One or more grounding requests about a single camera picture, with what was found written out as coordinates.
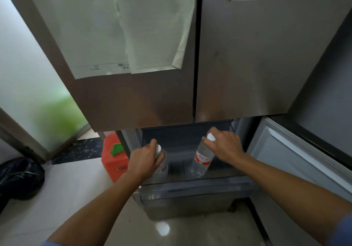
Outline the person's right hand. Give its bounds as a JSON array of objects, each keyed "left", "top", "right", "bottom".
[{"left": 202, "top": 127, "right": 246, "bottom": 164}]

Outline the person's left hand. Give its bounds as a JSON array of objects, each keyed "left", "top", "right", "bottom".
[{"left": 127, "top": 139, "right": 165, "bottom": 184}]

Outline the clear fridge drawer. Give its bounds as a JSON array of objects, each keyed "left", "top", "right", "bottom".
[{"left": 132, "top": 121, "right": 255, "bottom": 204}]

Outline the fridge compartment door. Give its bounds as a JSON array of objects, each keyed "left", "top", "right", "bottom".
[{"left": 246, "top": 115, "right": 352, "bottom": 246}]

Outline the beige refrigerator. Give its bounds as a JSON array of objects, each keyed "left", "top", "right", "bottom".
[{"left": 0, "top": 0, "right": 352, "bottom": 221}]

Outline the person's right forearm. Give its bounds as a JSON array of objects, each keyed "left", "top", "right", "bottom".
[{"left": 234, "top": 152, "right": 352, "bottom": 245}]

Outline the person's left forearm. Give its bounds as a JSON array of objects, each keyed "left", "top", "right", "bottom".
[{"left": 47, "top": 171, "right": 143, "bottom": 246}]

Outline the person's blue right sleeve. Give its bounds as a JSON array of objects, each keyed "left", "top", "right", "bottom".
[{"left": 326, "top": 214, "right": 352, "bottom": 246}]

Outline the orange plastic stool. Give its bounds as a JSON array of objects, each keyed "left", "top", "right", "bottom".
[{"left": 101, "top": 133, "right": 130, "bottom": 184}]

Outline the black trash bag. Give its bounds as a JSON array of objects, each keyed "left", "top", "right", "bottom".
[{"left": 0, "top": 157, "right": 45, "bottom": 213}]

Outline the frosted glass door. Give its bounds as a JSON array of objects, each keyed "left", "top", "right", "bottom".
[{"left": 0, "top": 0, "right": 93, "bottom": 164}]

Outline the wide paper sheet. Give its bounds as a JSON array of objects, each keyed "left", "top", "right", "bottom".
[{"left": 21, "top": 0, "right": 198, "bottom": 80}]

